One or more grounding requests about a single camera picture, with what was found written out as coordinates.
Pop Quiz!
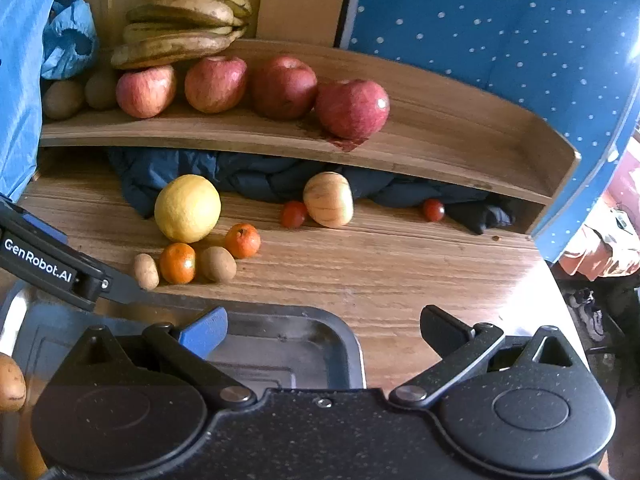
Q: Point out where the small brown kiwi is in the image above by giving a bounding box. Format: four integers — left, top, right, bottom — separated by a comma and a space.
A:
198, 246, 238, 283
132, 254, 160, 292

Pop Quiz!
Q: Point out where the small orange mandarin front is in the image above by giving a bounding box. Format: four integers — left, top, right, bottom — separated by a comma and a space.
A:
160, 243, 196, 285

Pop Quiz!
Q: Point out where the small orange mandarin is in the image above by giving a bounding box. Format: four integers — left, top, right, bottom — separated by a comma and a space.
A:
224, 223, 262, 259
160, 243, 196, 285

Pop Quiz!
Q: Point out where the large yellow lemon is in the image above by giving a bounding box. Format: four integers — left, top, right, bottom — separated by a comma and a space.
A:
154, 174, 221, 244

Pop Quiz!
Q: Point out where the spotted orange-yellow round fruit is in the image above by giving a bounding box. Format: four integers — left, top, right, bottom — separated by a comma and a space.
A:
0, 353, 27, 413

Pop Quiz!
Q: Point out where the small orange mandarin back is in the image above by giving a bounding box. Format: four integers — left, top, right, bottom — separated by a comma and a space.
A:
224, 223, 262, 259

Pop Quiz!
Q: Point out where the red cherry tomato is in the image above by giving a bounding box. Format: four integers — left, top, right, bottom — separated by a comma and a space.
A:
280, 200, 307, 229
421, 198, 446, 222

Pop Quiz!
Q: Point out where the yellow-green pear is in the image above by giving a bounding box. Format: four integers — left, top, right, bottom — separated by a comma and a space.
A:
14, 374, 51, 480

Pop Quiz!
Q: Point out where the pale beige apple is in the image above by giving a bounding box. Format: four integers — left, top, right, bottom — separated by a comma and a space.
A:
303, 171, 354, 229

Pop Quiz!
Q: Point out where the metal baking tray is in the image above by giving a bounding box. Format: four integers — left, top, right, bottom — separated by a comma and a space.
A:
0, 278, 369, 480

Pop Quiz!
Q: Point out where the sneaker on floor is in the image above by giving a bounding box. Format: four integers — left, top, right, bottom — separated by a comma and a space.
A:
568, 288, 605, 342

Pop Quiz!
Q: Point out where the brown kiwi on shelf left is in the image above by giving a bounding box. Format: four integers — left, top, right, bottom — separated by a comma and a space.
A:
42, 80, 85, 120

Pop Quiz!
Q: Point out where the brown kiwi on shelf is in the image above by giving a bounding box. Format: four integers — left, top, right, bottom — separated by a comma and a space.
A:
85, 70, 116, 110
42, 80, 85, 120

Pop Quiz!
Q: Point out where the brown kiwi on shelf right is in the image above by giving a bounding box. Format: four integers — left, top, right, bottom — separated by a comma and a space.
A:
85, 70, 116, 110

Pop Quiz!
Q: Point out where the dark blue crumpled cloth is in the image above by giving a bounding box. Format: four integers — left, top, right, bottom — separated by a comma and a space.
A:
107, 148, 516, 235

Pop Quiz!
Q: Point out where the pale red apple leftmost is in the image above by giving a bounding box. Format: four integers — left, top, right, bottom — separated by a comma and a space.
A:
115, 65, 177, 119

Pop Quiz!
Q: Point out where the bed with patterned blanket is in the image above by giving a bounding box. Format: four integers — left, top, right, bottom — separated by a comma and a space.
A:
559, 130, 639, 282

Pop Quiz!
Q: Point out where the blue plastic bag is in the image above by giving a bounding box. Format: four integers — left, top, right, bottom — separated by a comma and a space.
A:
40, 0, 100, 80

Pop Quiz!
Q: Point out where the wooden desk shelf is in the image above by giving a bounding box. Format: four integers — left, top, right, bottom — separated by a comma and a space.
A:
40, 39, 580, 234

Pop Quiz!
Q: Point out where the light blue fabric cover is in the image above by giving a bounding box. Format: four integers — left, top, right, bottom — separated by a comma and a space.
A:
0, 0, 54, 202

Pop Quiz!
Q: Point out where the bunch of ripe bananas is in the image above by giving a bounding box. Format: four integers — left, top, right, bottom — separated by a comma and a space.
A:
111, 0, 253, 70

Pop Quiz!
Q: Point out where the red apple rightmost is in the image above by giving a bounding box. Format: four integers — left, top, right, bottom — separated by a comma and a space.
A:
314, 79, 390, 141

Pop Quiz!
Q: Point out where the blue star-patterned fabric wardrobe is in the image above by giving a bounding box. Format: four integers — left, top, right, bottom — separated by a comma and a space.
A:
340, 0, 639, 261

